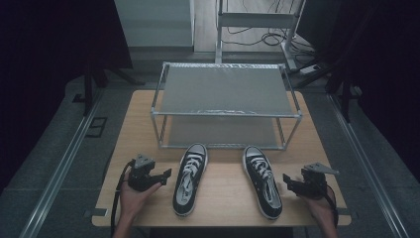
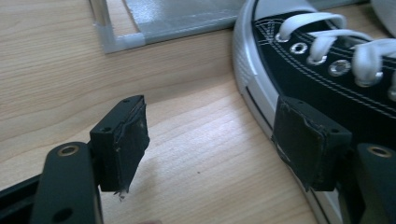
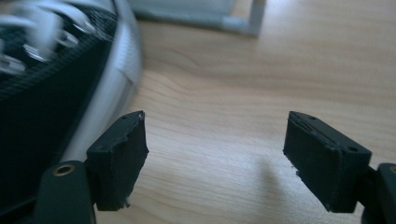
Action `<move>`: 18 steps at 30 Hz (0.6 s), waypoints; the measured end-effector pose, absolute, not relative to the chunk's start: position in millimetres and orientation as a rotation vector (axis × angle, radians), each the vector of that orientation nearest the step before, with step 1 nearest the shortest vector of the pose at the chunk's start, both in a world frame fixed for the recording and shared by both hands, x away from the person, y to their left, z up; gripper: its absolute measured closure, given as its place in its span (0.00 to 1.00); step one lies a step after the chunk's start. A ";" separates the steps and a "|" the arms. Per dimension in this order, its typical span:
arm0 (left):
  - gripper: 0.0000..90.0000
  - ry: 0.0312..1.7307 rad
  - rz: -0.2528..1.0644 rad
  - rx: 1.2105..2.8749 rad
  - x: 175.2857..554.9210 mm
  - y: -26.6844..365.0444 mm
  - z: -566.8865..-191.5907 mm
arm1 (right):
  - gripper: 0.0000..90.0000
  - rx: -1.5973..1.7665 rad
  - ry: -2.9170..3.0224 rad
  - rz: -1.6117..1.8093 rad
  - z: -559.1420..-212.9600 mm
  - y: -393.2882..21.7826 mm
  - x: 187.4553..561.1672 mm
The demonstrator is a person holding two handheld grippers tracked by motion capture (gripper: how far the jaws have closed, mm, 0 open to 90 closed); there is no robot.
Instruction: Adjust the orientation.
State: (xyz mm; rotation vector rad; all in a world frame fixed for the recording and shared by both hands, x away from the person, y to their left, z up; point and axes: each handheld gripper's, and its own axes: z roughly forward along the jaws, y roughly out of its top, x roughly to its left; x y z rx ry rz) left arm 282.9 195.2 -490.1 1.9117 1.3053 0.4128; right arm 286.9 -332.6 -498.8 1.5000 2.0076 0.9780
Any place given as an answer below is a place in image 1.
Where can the metal floor rail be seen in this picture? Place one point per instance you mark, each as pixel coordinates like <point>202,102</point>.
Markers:
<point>59,172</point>
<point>366,165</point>

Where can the white cabinet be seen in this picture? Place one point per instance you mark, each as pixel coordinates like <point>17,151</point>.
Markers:
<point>155,23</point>

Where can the grey metal shoe rack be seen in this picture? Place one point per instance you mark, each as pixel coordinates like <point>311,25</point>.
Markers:
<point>228,89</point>

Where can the person's left hand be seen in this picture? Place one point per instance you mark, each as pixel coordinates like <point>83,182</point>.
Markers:
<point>133,198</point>

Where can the grey tape patch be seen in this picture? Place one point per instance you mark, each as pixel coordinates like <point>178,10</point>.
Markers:
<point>95,212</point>

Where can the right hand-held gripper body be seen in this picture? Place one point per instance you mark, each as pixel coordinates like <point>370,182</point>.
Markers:
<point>313,181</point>

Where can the white metal stand frame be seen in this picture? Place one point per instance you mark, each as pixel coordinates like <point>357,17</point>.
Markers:
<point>256,20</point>

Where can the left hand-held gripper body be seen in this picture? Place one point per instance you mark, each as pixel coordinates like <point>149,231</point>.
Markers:
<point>142,175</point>

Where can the dark curtain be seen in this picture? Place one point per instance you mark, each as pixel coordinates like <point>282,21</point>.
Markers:
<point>49,49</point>
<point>379,66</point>

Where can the white power strip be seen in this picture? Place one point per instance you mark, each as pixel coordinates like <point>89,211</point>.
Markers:
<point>308,69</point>

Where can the black metal stand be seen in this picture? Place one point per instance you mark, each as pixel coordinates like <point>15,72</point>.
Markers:
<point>90,82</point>
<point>343,89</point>

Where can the black canvas sneaker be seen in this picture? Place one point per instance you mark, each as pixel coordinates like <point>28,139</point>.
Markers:
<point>263,181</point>
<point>189,180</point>

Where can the person's right hand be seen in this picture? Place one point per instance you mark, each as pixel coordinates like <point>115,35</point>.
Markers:
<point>318,208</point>

